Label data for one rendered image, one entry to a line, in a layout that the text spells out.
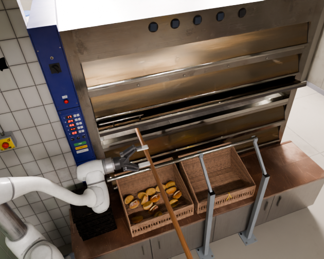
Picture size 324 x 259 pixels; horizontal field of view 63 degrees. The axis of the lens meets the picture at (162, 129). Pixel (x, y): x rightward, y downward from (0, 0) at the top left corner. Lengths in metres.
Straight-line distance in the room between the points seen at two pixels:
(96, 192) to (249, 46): 1.54
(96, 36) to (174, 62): 0.56
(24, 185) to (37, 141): 0.85
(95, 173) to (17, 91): 0.75
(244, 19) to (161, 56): 0.65
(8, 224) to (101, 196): 0.46
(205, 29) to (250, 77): 0.63
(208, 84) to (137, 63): 0.62
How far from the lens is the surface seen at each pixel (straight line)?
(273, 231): 3.14
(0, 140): 2.03
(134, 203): 2.42
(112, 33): 1.76
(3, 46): 1.79
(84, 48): 1.77
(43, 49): 1.74
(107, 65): 1.85
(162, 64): 1.92
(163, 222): 2.30
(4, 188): 1.25
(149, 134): 2.22
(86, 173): 1.53
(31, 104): 1.94
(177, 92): 2.07
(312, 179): 2.91
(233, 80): 2.28
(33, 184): 1.33
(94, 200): 1.50
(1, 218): 1.55
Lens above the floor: 2.58
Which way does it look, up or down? 39 degrees down
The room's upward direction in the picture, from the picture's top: 4 degrees counter-clockwise
